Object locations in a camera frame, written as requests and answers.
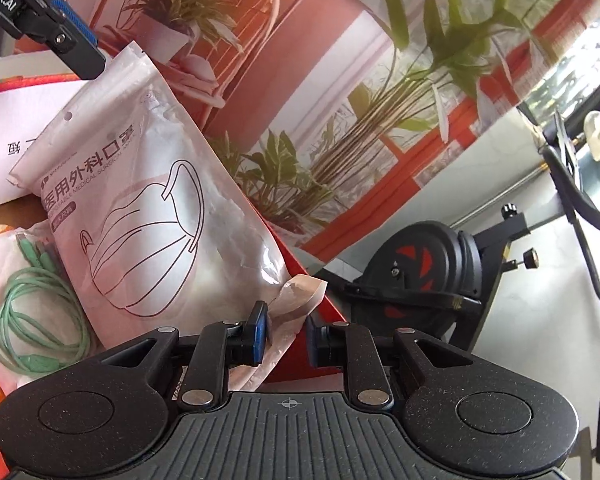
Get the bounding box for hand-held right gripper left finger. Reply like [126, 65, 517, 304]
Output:
[97, 300, 272, 409]

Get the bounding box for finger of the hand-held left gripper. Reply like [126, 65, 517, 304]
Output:
[17, 0, 107, 82]

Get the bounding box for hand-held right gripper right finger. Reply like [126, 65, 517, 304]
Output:
[305, 312, 477, 409]

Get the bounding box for red cardboard box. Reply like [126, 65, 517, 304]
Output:
[0, 45, 367, 480]

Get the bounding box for white face mask packet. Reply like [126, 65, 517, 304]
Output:
[7, 42, 329, 393]

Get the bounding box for black exercise bike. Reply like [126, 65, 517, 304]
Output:
[330, 110, 600, 480]

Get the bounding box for white cloth bag on pole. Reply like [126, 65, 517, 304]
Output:
[584, 112, 600, 162]

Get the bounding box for green cable in clear bag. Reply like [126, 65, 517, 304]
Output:
[0, 219, 103, 392]

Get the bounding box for printed wall backdrop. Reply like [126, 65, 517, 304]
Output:
[87, 0, 600, 265]

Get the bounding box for window with black frame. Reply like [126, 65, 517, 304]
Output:
[522, 0, 600, 126]

